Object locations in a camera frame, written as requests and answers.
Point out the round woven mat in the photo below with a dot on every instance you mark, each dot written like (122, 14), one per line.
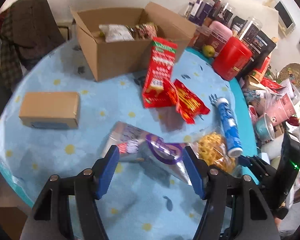
(291, 75)

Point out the green plaid cloth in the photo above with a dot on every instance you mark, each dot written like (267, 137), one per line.
(10, 55)

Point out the blue white tube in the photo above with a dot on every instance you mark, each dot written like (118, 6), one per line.
(228, 127)

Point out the red yellow carton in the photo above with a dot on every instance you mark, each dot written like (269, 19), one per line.
(261, 68)

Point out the clear nut jar dark label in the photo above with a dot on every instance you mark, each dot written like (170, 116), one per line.
(252, 30)

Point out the white paper sheet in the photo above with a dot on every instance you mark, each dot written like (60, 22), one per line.
(290, 87)

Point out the large cardboard box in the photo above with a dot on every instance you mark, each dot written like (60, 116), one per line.
(115, 57)

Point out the red cracker packet green top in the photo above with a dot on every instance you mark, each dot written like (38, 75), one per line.
(160, 67)

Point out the clear jar purple label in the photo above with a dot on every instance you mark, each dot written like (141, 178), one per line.
(201, 7)

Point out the large black pouch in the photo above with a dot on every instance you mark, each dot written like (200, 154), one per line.
(262, 47)

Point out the small black pouch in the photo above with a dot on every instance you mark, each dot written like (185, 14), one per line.
(238, 24)

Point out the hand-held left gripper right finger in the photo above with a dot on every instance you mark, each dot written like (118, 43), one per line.
(193, 172)

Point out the small closed cardboard box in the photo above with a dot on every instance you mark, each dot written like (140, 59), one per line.
(50, 105)

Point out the red chips packet yellow print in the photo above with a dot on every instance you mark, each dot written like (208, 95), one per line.
(190, 102)

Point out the green pear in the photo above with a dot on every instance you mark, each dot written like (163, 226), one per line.
(208, 50)

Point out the purple silver snack packet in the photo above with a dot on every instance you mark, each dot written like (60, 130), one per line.
(140, 140)

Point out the pink paper cup stack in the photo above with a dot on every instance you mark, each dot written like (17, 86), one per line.
(282, 107)

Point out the red canister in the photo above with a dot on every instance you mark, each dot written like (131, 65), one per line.
(231, 57)

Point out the clear packet yellow noodle snack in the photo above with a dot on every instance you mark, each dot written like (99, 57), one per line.
(212, 150)

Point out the beige wall intercom panel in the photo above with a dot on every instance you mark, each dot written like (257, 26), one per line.
(285, 17)

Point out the crumpled red packet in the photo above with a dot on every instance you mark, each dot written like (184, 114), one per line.
(272, 82)

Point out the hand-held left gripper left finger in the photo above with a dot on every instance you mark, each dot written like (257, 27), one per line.
(107, 172)

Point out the slim jar red-brown spice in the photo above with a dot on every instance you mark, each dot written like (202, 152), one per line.
(202, 38)

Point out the pink canister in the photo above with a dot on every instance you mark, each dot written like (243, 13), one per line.
(220, 30)

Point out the white foam board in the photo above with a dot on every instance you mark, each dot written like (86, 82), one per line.
(265, 15)

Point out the clear jar black label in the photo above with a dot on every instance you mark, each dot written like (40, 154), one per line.
(225, 12)

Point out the yellow lollipop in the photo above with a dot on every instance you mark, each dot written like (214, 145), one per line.
(101, 34)

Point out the teal metal bowl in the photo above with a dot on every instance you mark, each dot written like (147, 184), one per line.
(263, 127)

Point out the white patterned snack packet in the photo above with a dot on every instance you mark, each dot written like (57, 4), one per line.
(117, 32)

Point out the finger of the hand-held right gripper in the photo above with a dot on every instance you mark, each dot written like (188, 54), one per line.
(260, 166)

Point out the brown jacket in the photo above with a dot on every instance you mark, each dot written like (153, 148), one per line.
(35, 27)

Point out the brown gold peanut packet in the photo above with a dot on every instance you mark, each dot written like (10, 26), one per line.
(145, 30)

